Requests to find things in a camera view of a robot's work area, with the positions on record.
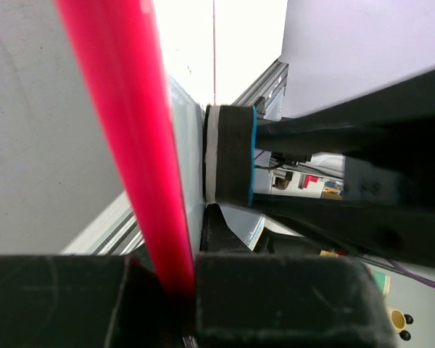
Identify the aluminium rail frame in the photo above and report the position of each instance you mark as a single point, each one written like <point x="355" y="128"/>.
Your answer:
<point x="116" y="231"/>

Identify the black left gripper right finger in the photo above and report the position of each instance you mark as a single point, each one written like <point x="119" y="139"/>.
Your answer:
<point x="247" y="299"/>

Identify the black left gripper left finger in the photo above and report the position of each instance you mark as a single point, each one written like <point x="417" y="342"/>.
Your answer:
<point x="79" y="301"/>

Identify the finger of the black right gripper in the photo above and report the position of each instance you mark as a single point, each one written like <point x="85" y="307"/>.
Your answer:
<point x="399" y="233"/>
<point x="356" y="123"/>

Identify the pink framed whiteboard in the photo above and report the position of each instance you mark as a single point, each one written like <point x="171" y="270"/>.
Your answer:
<point x="117" y="46"/>

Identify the blue bone-shaped eraser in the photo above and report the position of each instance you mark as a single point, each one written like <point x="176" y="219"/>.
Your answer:
<point x="229" y="144"/>

